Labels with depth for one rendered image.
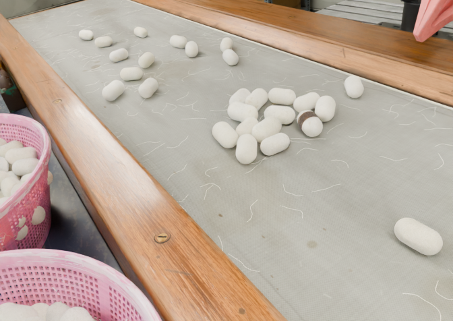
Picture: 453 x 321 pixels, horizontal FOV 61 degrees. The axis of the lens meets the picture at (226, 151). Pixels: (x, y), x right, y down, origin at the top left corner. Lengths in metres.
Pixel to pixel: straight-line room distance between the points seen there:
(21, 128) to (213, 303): 0.35
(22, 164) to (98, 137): 0.09
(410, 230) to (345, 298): 0.07
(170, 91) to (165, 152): 0.15
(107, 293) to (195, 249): 0.06
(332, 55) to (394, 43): 0.08
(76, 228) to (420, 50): 0.46
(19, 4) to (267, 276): 4.63
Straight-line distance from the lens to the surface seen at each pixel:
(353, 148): 0.39
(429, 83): 0.49
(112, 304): 0.28
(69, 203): 0.50
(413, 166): 0.37
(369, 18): 0.99
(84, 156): 0.40
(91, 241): 0.44
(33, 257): 0.31
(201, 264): 0.26
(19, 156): 0.50
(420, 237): 0.29
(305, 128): 0.39
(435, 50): 0.55
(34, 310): 0.31
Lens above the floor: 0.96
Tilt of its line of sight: 34 degrees down
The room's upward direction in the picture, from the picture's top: 9 degrees counter-clockwise
